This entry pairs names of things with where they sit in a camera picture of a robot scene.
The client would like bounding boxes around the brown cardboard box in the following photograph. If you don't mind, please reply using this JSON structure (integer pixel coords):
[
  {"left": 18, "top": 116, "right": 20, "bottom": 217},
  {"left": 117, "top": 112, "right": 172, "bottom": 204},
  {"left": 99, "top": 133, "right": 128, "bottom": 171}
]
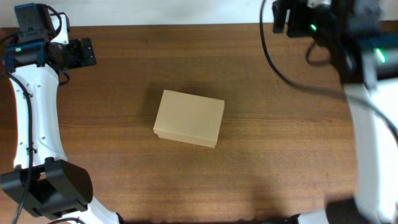
[{"left": 153, "top": 90, "right": 225, "bottom": 148}]

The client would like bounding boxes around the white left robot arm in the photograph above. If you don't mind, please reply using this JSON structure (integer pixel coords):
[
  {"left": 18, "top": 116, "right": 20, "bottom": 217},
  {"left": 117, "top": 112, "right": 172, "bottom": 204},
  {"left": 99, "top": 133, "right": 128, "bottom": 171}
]
[{"left": 1, "top": 3, "right": 123, "bottom": 223}]

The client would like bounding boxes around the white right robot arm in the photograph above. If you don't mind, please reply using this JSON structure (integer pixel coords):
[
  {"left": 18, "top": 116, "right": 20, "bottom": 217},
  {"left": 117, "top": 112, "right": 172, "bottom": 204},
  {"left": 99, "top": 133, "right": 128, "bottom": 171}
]
[{"left": 272, "top": 1, "right": 397, "bottom": 223}]

